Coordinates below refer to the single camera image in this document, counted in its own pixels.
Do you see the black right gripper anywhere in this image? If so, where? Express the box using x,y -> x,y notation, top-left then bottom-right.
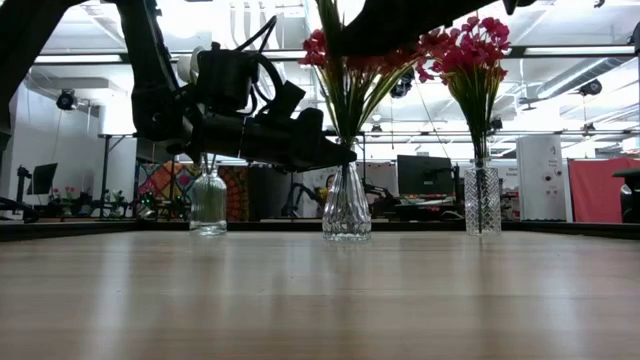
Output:
331,0 -> 431,58

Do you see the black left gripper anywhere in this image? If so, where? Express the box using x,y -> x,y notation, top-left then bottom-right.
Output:
191,79 -> 358,174

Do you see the faceted flared clear glass vase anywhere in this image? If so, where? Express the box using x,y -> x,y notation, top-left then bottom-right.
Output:
322,139 -> 372,242

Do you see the round clear glass bottle vase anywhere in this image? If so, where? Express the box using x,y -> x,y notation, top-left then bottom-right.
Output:
189,168 -> 229,236

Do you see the diamond-cut cylindrical glass vase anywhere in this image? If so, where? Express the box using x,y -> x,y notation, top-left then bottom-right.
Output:
463,158 -> 503,237

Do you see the person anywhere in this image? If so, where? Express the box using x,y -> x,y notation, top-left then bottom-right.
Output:
323,173 -> 338,204

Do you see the large black monitor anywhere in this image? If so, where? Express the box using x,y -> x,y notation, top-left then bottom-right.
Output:
396,154 -> 455,197

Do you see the white cylindrical machine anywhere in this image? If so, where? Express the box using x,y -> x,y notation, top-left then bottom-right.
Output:
516,134 -> 569,223

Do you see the black office chair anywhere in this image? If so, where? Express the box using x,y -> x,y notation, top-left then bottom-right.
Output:
612,168 -> 640,224

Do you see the small black monitor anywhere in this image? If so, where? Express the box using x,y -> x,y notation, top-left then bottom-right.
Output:
27,162 -> 59,196

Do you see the thin hanging cable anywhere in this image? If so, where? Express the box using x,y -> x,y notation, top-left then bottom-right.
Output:
413,74 -> 452,160

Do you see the black left camera cable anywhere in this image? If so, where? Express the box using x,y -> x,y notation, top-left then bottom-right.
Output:
233,14 -> 285,117

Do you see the silver ribbed air duct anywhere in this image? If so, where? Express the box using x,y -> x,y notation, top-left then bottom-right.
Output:
534,56 -> 634,101

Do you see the black aluminium table frame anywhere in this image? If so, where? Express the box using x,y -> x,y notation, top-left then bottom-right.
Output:
0,218 -> 640,244

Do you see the distant black metal frame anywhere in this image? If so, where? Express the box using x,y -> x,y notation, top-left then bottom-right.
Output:
97,128 -> 640,219

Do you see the orange partition wall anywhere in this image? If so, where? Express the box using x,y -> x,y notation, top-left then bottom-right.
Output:
568,158 -> 640,224

